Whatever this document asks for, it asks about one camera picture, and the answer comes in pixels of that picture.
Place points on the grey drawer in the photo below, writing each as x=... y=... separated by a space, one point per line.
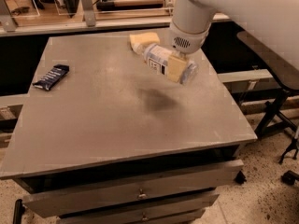
x=132 y=189
x=179 y=208

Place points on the yellow sponge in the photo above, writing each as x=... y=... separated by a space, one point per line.
x=143 y=39

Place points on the upper grey drawer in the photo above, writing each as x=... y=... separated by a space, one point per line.
x=132 y=189

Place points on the lower grey drawer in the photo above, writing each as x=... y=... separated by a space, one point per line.
x=179 y=208

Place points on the grey metal railing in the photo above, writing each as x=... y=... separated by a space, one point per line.
x=40 y=17

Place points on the black stool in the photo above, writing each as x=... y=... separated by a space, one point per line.
x=274 y=78

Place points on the grey drawer cabinet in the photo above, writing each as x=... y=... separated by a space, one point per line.
x=113 y=117

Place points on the dark blue rxbar wrapper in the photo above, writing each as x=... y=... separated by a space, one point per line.
x=54 y=76

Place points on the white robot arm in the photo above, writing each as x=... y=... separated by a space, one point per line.
x=272 y=27

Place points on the clear plastic water bottle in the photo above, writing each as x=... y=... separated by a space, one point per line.
x=156 y=57

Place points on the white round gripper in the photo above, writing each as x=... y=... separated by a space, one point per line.
x=189 y=43

